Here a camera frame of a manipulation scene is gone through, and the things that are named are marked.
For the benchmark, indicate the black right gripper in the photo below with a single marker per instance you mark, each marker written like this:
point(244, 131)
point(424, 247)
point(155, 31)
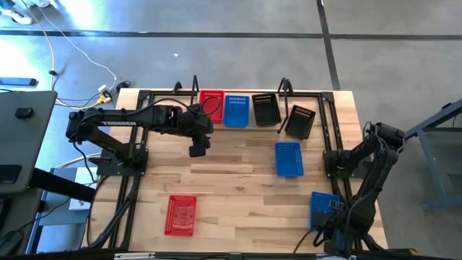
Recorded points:
point(339, 234)

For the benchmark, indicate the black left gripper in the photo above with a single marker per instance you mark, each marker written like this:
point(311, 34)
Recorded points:
point(200, 124)

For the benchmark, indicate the blue plastic basket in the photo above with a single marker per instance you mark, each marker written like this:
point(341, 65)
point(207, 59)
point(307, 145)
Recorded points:
point(236, 113)
point(288, 159)
point(319, 202)

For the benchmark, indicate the red plastic basket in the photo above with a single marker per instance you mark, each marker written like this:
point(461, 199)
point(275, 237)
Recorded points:
point(180, 216)
point(213, 108)

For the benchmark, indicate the black plastic basket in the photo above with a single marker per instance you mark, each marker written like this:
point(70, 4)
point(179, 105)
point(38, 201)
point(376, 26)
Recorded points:
point(266, 112)
point(299, 124)

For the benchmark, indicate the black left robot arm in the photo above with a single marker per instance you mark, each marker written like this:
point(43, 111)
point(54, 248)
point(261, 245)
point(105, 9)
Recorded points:
point(119, 121)

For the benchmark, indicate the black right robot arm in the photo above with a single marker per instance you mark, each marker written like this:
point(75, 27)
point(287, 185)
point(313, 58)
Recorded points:
point(371, 187)

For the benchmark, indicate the black table clamp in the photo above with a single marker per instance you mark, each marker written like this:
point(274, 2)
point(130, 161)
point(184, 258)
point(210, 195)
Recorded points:
point(177, 86)

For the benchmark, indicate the black power adapter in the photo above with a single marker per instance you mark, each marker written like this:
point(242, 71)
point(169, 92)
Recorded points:
point(122, 86)

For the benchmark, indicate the white power strip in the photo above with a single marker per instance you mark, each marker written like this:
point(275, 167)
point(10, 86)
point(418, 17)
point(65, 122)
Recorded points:
point(104, 90)

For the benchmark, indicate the blue-grey metal cart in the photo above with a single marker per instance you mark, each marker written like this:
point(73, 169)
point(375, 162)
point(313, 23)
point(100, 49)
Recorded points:
point(444, 162)

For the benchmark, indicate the white floor box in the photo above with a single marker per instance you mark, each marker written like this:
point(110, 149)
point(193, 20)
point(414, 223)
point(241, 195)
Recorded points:
point(80, 205)

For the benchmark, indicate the black slanted floor beam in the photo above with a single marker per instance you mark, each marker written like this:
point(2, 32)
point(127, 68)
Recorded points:
point(61, 184)

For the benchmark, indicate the grey desk top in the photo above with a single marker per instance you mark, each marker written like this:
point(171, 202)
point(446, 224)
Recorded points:
point(29, 144)

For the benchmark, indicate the small black desk device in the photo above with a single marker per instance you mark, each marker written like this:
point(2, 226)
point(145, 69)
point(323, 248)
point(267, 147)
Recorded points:
point(23, 112)

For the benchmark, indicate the dark flat floor bar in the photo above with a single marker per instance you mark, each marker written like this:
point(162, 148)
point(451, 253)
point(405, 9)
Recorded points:
point(18, 81)

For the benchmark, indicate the dark grey cabinet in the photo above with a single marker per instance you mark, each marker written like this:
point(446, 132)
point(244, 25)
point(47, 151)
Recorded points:
point(21, 213)

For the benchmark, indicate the person's shoe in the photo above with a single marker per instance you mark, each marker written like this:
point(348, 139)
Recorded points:
point(18, 17)

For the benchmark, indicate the black computer mouse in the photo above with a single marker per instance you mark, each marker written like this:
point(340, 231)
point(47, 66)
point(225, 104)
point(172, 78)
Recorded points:
point(11, 241)

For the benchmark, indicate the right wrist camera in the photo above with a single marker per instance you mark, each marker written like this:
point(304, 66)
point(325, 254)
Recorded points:
point(320, 219)

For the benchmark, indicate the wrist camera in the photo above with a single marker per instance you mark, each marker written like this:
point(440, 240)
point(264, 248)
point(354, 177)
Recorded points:
point(199, 148)
point(320, 219)

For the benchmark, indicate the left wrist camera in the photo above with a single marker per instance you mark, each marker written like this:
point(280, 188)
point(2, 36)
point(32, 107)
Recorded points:
point(199, 148)

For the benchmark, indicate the silver bracket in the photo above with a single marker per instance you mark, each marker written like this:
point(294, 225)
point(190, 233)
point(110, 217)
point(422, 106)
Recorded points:
point(134, 256)
point(335, 258)

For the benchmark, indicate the wooden shelf with black frame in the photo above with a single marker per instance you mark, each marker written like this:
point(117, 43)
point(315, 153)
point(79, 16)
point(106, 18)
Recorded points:
point(252, 123)

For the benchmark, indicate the black aluminium table frame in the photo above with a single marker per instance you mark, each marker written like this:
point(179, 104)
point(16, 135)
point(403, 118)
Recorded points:
point(143, 96)

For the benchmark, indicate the black rig frame bar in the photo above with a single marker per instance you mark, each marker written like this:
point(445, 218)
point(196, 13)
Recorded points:
point(202, 256)

